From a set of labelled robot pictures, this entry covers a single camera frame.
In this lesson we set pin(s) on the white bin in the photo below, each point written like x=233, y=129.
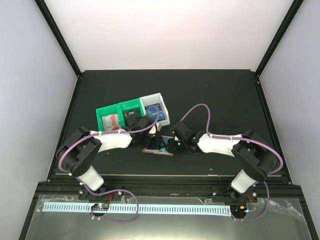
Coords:
x=156, y=98

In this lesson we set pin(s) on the blue cards stack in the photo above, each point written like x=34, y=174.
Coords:
x=154, y=110

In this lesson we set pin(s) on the small circuit board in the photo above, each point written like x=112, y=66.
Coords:
x=100, y=207

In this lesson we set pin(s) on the black frame post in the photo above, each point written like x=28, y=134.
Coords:
x=46, y=13
x=282, y=29

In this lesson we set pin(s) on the dropped blue credit card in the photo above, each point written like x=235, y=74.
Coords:
x=165, y=142

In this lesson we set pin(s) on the green bin left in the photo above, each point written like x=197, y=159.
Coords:
x=103, y=111

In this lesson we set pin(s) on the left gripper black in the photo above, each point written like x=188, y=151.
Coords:
x=157, y=144

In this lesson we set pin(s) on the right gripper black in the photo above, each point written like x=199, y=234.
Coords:
x=171, y=148

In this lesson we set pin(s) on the right black frame post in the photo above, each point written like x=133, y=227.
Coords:
x=282, y=29

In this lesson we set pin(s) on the green bin middle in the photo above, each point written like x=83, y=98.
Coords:
x=129, y=107

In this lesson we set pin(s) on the left black frame post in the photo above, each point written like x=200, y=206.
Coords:
x=46, y=13

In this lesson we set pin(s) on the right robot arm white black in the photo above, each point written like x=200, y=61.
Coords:
x=256, y=158

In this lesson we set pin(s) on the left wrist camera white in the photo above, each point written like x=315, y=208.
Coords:
x=155, y=129

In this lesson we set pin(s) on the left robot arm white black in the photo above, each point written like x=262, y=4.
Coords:
x=76, y=155

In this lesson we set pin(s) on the black vip cards stack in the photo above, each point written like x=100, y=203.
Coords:
x=134, y=113

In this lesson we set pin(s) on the red white cards stack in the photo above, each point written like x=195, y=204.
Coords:
x=111, y=122

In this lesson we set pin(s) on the black aluminium rail front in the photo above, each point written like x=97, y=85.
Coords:
x=163, y=186

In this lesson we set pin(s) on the white slotted cable duct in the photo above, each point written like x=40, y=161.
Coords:
x=151, y=209

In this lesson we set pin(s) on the green bin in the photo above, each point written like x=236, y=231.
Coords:
x=129, y=107
x=103, y=111

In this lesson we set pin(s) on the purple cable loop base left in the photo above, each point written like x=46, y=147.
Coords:
x=117, y=207

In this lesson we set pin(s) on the brown leather card holder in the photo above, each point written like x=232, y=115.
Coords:
x=157, y=151

